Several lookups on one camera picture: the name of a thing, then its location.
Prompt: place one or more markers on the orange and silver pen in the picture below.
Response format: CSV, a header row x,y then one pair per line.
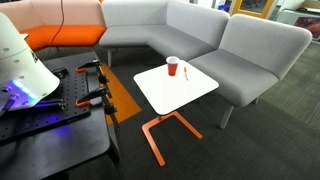
x,y
185,73

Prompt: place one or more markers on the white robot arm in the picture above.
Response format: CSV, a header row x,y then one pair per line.
x,y
24,79

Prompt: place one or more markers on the red plastic cup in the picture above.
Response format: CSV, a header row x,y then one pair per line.
x,y
172,64

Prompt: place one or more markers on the white side table orange base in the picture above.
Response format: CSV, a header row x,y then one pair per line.
x,y
166,94

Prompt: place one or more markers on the orange floor mat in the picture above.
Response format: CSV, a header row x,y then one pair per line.
x,y
125,104

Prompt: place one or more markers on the grey corner sofa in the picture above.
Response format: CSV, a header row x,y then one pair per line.
x,y
170,27

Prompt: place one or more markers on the lower black orange clamp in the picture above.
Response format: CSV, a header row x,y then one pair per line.
x,y
103,93

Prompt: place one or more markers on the black cart table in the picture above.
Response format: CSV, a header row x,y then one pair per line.
x,y
60,149

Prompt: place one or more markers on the grey sofa seat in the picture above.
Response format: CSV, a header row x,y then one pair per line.
x,y
254,54

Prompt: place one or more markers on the black perforated mounting board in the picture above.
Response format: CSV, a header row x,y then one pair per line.
x,y
57,108

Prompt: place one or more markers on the yellow framed door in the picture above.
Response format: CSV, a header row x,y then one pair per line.
x,y
257,8

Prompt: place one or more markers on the orange and pink sofa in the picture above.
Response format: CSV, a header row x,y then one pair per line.
x,y
57,23

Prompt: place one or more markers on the white desk with poster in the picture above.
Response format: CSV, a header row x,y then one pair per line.
x,y
305,14

